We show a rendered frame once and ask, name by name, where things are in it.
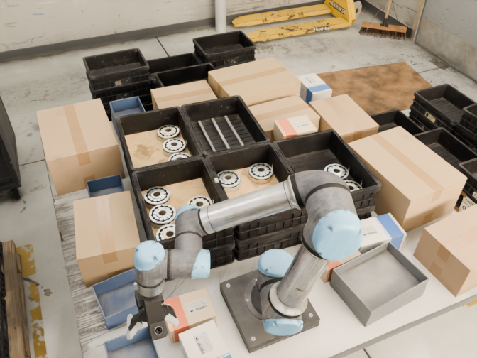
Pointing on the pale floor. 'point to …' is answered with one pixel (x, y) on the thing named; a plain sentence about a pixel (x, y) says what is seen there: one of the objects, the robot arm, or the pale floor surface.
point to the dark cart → (8, 155)
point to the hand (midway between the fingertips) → (153, 334)
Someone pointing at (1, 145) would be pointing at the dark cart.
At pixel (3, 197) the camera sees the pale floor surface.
